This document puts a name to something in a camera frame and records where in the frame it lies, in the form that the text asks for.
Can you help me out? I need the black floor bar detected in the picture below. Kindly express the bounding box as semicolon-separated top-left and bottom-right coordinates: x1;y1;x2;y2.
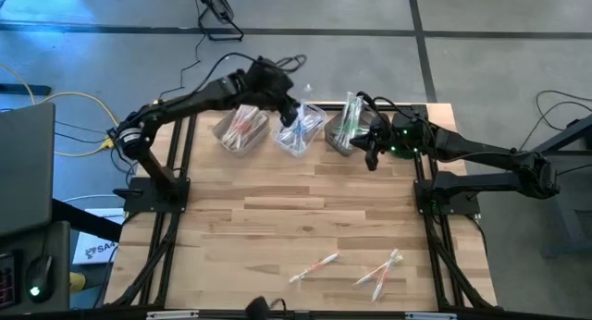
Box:
0;82;52;97

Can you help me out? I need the grey metal stand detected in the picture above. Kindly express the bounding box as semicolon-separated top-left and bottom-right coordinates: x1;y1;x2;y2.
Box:
536;114;592;260

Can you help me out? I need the grey translucent plastic bin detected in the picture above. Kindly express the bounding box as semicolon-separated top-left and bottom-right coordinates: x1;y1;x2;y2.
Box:
323;97;378;157

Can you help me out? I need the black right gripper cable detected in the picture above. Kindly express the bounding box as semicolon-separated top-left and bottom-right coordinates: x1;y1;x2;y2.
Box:
358;91;397;125

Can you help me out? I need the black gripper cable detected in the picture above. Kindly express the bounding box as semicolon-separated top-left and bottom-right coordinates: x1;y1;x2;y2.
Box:
191;51;309;95
358;91;397;125

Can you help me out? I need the black floor cable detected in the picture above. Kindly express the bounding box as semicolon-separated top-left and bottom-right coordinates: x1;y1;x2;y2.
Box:
517;89;592;157
156;32;207;102

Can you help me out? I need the green toothbrush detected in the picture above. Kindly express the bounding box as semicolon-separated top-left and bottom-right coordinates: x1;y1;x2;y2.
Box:
339;91;365;143
336;102;358;145
337;97;363;145
333;107;355;149

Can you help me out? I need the grey desk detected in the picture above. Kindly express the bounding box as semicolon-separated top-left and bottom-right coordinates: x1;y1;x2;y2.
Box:
0;220;71;314

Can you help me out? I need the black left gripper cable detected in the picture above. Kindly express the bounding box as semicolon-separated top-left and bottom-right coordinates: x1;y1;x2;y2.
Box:
191;51;309;95

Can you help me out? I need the black keyboard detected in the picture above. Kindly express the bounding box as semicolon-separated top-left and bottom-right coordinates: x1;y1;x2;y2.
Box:
0;250;20;311

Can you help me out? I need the silver metal bracket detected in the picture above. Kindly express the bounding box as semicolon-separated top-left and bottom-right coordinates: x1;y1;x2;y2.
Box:
145;310;200;320
404;311;459;320

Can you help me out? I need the dark grey monitor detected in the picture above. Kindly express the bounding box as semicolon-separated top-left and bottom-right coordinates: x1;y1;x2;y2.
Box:
0;102;56;240

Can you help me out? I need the white plastic bin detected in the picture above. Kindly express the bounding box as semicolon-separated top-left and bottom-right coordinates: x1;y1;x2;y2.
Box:
211;102;272;158

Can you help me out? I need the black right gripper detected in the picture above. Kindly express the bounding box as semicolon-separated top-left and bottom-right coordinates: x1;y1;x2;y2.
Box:
349;110;431;173

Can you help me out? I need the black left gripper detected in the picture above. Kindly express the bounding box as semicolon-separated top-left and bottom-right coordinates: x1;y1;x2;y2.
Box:
242;55;302;129

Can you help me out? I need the power strip with plugs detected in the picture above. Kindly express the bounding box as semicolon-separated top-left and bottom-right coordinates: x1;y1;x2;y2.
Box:
99;120;139;151

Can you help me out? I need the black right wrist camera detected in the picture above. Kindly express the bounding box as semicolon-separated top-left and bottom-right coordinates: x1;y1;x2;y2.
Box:
391;110;425;132

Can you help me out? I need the white cardboard box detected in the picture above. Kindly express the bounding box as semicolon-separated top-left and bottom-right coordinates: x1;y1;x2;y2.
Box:
72;207;127;266

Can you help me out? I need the black computer mouse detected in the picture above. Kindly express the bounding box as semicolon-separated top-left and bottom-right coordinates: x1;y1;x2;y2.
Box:
25;254;56;305

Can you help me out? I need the yellow object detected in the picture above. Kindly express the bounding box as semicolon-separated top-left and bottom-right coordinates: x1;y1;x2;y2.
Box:
68;272;96;294

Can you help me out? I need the clear plastic bin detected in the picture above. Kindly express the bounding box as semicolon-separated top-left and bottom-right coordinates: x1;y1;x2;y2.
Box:
270;100;328;158

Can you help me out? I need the yellow cable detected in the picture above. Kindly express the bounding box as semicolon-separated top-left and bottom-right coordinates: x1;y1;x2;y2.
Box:
0;63;126;158

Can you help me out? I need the orange toothbrush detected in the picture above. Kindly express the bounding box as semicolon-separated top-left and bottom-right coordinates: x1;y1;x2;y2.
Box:
244;109;271;136
233;107;264;143
288;251;341;286
221;110;251;144
224;111;265;150
240;111;270;148
233;114;268;151
228;105;258;139
226;105;255;145
351;252;404;288
371;248;401;303

